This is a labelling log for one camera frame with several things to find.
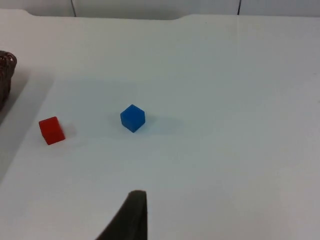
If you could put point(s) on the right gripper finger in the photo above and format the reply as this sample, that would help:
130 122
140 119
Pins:
131 220

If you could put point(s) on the dark brown wicker basket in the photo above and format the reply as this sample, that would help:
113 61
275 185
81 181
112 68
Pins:
5 75

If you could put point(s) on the blue cube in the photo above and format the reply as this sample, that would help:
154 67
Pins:
132 118

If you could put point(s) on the red cube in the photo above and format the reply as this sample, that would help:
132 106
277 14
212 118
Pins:
51 130

